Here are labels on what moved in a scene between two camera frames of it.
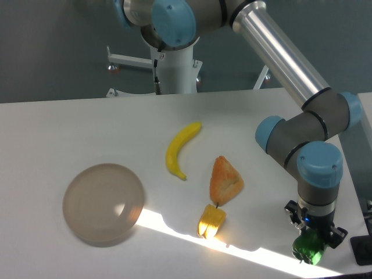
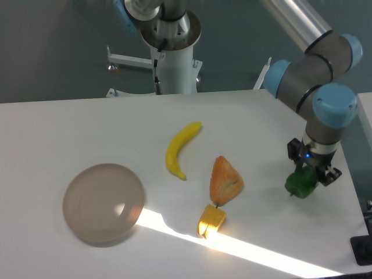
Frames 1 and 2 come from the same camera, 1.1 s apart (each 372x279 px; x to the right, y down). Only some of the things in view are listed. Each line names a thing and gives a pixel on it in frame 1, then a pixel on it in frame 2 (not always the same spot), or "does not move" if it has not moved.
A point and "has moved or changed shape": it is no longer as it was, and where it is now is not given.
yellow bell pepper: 210,219 does not move
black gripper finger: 291,206 to 294,149
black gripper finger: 337,235 to 331,176
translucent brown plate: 103,204 does not move
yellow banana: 172,153 does not move
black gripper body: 323,222 to 322,161
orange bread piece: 225,183 does not move
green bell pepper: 308,247 has moved or changed shape
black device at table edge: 362,248 does not move
